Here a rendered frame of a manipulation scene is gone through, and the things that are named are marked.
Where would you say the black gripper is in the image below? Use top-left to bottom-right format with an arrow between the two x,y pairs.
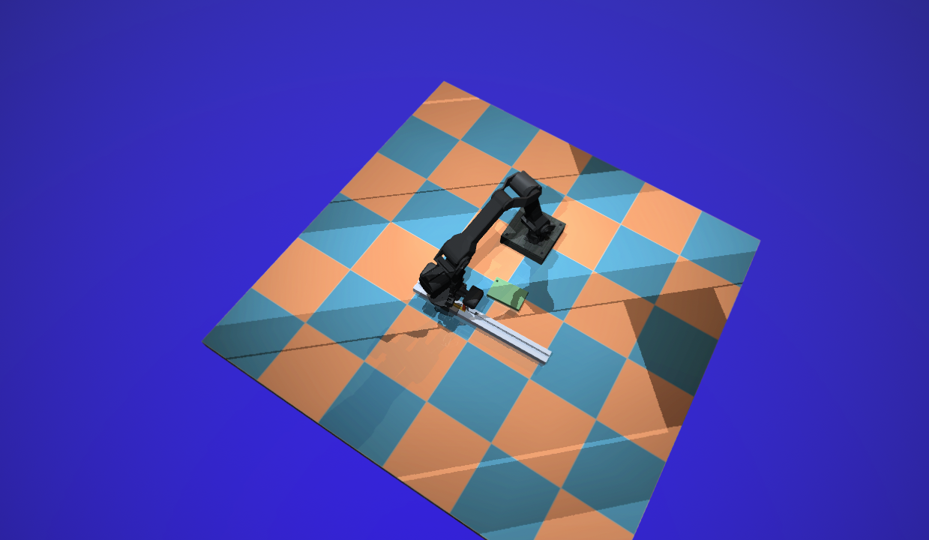
420,262 -> 484,309

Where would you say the aluminum rail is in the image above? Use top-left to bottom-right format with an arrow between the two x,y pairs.
413,280 -> 551,365

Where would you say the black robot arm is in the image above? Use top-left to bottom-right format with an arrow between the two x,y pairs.
419,170 -> 556,309

